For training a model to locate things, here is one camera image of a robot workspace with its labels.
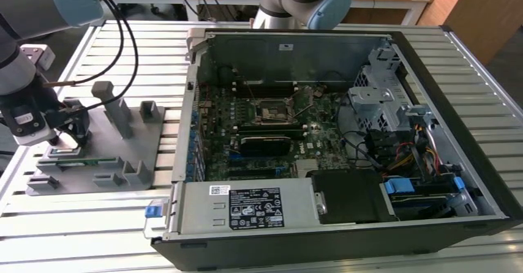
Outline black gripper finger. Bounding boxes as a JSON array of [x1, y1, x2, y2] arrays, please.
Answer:
[[56, 100, 90, 148], [48, 123, 71, 148]]

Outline thin metal locking lever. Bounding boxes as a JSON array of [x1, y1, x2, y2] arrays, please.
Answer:
[[238, 72, 259, 105]]

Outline metal socket cover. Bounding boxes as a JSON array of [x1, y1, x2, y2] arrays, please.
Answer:
[[288, 84, 318, 123]]

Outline CPU socket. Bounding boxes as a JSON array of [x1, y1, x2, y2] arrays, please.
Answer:
[[252, 98, 299, 124]]

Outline green RAM stick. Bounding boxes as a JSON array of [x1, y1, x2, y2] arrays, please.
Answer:
[[56, 159, 102, 166]]

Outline grey parts rack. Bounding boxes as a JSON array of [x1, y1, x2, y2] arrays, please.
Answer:
[[24, 81, 167, 196]]

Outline blue case latch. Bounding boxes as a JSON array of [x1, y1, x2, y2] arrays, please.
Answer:
[[146, 204, 164, 221]]

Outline black office chair base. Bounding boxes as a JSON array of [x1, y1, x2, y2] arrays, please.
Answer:
[[114, 2, 187, 20]]

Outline silver power supply unit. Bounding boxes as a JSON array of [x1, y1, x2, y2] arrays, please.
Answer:
[[163, 178, 324, 241]]

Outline grey case latch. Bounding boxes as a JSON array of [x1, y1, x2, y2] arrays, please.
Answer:
[[186, 28, 210, 63]]

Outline black expansion slot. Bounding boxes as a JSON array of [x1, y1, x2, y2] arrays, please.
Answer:
[[228, 168, 278, 178]]

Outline small graphics card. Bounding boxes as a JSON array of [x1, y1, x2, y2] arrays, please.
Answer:
[[238, 134, 294, 158]]

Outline silver finned heatsink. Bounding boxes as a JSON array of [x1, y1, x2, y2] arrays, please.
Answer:
[[294, 159, 322, 176]]

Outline green motherboard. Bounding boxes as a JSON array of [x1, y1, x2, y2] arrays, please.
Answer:
[[191, 82, 371, 182]]

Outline black PC case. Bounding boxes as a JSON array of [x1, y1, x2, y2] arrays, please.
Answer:
[[150, 28, 523, 272]]

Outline black plastic air shroud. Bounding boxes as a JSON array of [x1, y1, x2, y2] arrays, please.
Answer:
[[306, 168, 400, 225]]

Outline silver metal drive cage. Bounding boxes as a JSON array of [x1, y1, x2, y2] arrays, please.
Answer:
[[347, 48, 416, 133]]

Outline hard disk in blue carrier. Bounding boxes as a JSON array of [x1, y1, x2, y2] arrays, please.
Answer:
[[382, 176, 467, 222]]

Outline wooden cabinet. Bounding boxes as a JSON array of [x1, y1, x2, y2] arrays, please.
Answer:
[[416, 0, 523, 65]]

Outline black-faced white wrist camera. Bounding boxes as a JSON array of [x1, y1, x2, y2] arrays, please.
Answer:
[[10, 101, 56, 147]]

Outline plain white wrist camera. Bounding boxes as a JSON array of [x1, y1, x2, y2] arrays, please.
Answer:
[[20, 43, 56, 72]]

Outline black camera cable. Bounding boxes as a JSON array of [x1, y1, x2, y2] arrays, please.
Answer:
[[79, 0, 140, 111], [44, 0, 127, 86]]

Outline grey plastic bracket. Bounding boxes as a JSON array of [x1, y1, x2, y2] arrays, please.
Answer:
[[400, 103, 435, 123]]

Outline coloured power wires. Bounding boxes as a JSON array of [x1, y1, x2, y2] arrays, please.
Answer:
[[390, 122, 444, 179]]

